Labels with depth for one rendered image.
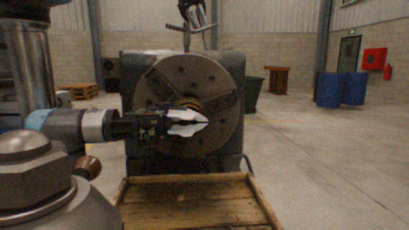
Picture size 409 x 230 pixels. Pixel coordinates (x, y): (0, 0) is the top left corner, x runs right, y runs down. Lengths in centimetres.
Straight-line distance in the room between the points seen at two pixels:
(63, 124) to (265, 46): 1092
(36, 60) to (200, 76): 39
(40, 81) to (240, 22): 1061
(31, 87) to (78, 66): 1077
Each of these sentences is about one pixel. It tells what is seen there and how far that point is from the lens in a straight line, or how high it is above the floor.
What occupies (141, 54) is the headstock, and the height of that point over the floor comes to 124.
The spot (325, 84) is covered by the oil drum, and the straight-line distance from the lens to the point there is 697.
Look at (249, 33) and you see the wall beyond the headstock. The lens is 1109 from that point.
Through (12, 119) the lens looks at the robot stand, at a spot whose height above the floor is 105.
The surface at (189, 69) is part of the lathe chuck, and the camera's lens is 68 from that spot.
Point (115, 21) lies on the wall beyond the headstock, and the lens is 1105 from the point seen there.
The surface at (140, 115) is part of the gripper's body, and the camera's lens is 48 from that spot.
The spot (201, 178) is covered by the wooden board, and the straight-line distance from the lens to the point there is 68.
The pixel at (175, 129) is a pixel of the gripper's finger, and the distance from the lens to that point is 54.
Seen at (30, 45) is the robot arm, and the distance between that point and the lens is 65.
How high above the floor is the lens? 122
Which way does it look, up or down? 13 degrees down
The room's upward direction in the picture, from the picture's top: straight up
